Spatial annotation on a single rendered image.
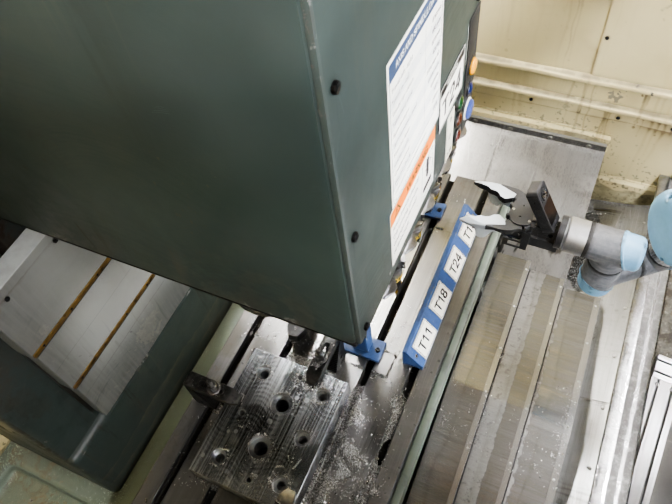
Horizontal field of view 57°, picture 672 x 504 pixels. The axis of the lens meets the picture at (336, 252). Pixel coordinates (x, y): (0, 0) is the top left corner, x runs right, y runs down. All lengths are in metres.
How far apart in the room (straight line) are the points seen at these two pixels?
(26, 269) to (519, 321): 1.18
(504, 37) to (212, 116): 1.35
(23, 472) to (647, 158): 1.94
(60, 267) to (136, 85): 0.73
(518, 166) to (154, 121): 1.49
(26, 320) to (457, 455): 0.96
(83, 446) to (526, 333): 1.12
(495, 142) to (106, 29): 1.57
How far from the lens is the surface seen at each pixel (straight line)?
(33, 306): 1.23
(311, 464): 1.31
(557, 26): 1.75
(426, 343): 1.45
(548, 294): 1.80
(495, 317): 1.70
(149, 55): 0.52
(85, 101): 0.63
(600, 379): 1.77
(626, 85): 1.81
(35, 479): 1.97
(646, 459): 2.21
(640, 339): 1.70
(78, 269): 1.29
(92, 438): 1.60
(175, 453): 1.48
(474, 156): 1.96
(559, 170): 1.95
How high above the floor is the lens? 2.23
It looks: 55 degrees down
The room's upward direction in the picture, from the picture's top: 10 degrees counter-clockwise
